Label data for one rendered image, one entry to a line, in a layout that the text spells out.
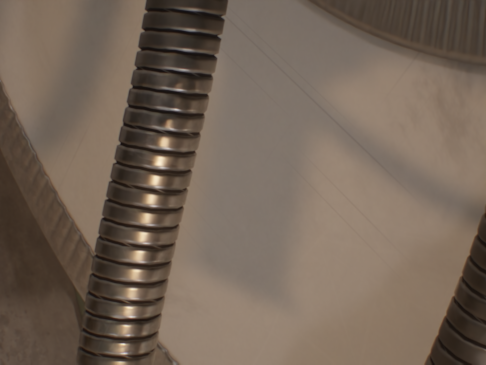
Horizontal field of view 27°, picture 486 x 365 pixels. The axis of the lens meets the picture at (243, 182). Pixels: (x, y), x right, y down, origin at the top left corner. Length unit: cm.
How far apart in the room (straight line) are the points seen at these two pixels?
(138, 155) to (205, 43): 3
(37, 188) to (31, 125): 5
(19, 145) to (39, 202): 5
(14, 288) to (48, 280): 4
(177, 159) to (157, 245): 2
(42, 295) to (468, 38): 68
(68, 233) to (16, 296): 31
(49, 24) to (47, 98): 5
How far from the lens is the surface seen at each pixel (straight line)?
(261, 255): 58
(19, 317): 105
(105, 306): 26
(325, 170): 53
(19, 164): 79
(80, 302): 107
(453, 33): 47
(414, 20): 48
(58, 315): 107
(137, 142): 25
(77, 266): 74
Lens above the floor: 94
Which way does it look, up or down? 50 degrees down
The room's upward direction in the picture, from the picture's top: 75 degrees clockwise
